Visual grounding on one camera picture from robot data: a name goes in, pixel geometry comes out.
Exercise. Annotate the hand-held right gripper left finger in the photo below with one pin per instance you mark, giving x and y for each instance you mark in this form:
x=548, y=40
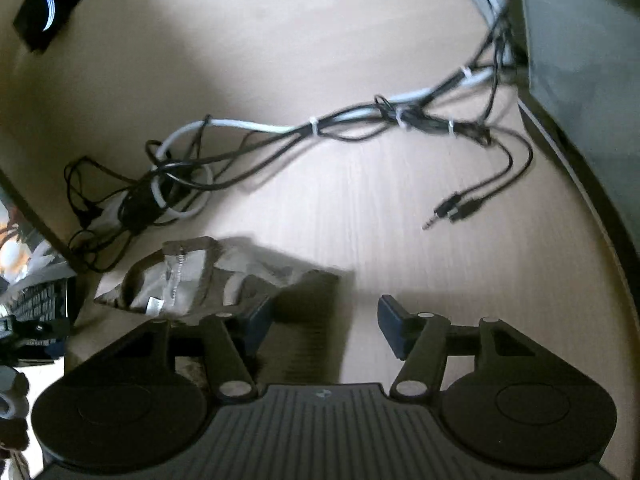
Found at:
x=255, y=327

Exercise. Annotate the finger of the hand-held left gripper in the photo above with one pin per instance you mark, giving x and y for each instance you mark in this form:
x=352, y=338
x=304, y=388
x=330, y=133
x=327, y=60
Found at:
x=35, y=332

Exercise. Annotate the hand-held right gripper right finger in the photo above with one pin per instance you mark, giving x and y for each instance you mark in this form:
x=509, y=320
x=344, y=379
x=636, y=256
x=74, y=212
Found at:
x=395, y=325

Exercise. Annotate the tan polka dot garment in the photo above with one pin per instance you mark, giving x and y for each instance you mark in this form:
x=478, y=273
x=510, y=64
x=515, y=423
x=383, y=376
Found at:
x=165, y=280

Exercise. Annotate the black keyboard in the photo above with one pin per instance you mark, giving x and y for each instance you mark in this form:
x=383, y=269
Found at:
x=40, y=300

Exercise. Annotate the black power adapter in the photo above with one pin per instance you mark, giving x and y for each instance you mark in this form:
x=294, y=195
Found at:
x=140, y=205

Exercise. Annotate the white computer case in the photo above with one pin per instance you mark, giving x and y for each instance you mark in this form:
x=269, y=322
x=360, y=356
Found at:
x=575, y=60

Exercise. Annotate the black wall socket rail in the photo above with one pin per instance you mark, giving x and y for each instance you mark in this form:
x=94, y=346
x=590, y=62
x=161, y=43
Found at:
x=40, y=5

